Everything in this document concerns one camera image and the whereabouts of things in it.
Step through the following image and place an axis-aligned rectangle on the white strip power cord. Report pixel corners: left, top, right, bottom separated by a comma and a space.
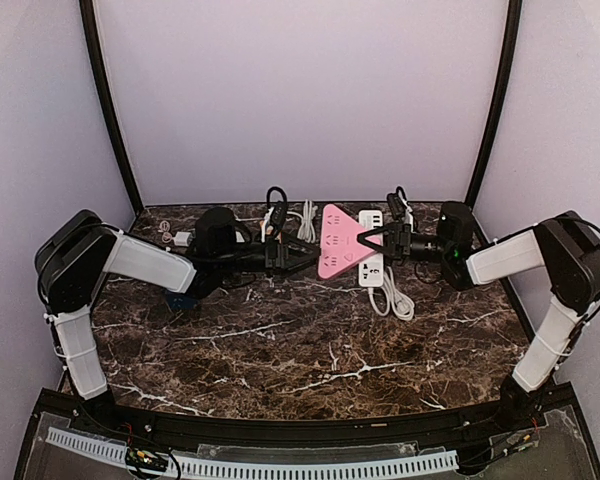
368, 264, 416, 321

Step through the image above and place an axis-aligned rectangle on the black frame right post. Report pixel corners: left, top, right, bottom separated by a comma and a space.
464, 0, 523, 210

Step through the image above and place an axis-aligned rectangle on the blue cube socket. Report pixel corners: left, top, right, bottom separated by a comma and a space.
164, 290, 199, 311

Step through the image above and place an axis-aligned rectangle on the black frame left post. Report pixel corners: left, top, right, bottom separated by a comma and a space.
78, 0, 144, 217

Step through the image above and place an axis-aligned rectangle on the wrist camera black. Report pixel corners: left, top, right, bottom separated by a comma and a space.
195, 207, 237, 257
436, 201, 475, 245

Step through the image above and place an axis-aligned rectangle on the white power strip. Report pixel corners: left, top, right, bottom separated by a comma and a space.
358, 210, 384, 288

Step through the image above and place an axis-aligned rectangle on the pink triangular power strip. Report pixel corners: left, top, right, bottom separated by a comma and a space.
318, 204, 376, 280

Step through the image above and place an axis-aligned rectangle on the black frame post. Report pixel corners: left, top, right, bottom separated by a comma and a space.
78, 0, 144, 217
464, 0, 523, 210

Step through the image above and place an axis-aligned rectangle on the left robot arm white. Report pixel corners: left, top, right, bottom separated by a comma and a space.
34, 198, 320, 400

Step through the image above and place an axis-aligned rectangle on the white USB charger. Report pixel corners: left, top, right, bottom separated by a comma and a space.
172, 231, 193, 247

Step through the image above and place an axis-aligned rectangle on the white slotted cable duct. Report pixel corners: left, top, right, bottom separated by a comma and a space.
45, 427, 459, 479

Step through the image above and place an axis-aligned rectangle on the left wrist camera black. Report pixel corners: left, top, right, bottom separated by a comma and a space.
195, 207, 237, 257

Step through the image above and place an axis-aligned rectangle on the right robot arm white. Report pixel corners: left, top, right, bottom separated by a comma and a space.
357, 188, 600, 395

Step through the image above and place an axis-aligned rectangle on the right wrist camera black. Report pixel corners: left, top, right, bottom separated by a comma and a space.
436, 201, 475, 245

